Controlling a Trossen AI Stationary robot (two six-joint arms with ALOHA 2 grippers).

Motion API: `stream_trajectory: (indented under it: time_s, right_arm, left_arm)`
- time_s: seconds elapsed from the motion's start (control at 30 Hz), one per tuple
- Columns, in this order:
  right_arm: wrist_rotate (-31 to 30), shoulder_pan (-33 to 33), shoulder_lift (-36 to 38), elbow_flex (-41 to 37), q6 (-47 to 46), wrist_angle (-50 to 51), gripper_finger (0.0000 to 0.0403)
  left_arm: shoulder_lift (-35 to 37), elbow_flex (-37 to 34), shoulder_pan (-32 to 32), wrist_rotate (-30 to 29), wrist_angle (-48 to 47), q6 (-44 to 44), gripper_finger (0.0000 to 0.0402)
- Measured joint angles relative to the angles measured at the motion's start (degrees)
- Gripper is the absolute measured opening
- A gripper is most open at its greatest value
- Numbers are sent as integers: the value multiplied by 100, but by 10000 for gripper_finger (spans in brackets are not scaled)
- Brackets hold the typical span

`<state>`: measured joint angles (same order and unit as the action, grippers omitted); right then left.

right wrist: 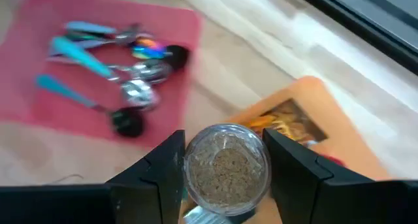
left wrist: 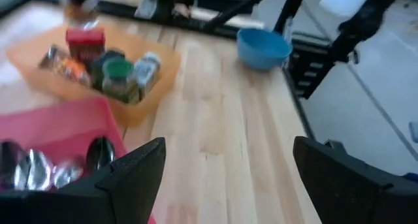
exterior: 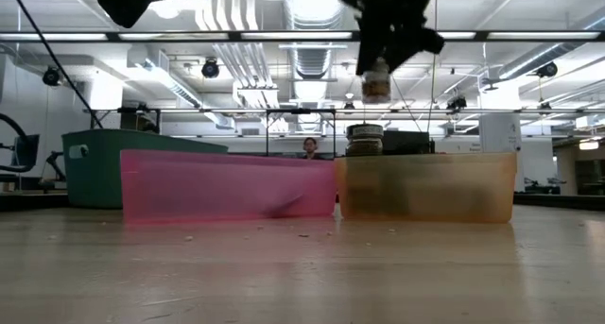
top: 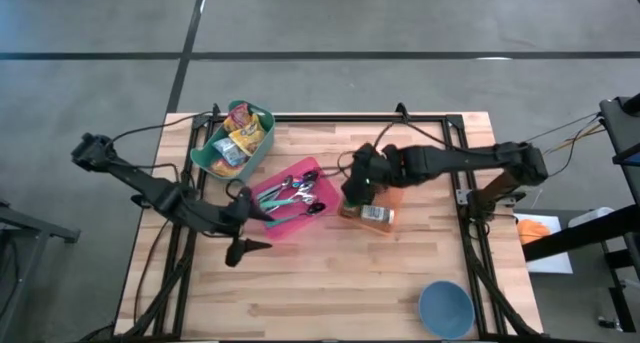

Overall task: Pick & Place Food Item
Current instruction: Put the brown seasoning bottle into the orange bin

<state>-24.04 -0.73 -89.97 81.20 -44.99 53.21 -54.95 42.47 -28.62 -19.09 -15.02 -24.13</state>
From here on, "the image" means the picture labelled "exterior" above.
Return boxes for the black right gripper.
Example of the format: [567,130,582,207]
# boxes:
[337,0,446,77]

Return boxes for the small brown spice jar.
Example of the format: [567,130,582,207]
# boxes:
[360,58,393,105]

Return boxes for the green lid spice jar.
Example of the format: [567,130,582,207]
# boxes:
[345,122,386,157]

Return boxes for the beige plastic bin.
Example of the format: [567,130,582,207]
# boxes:
[334,151,518,224]

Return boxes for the teal plastic bin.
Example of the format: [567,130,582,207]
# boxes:
[60,128,230,210]

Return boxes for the pink plastic bin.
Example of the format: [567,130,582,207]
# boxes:
[119,148,338,226]

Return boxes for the black distant monitor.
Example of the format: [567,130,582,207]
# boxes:
[381,130,436,156]

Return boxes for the person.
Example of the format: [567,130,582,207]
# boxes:
[302,136,328,161]

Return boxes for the black articulated stand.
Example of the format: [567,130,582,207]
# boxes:
[44,150,68,183]

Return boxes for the dark computer monitor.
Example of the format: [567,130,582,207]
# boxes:
[13,133,42,170]

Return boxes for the silver ceiling ventilation duct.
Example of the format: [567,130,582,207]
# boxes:
[282,0,354,79]

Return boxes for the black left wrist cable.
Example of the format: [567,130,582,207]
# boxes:
[7,0,105,130]

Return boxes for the black distant table frame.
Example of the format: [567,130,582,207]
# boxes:
[84,107,605,158]

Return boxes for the black overhead frame bar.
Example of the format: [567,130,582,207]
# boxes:
[0,29,605,43]

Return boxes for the black curved hose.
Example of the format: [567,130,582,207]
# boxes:
[0,112,41,174]

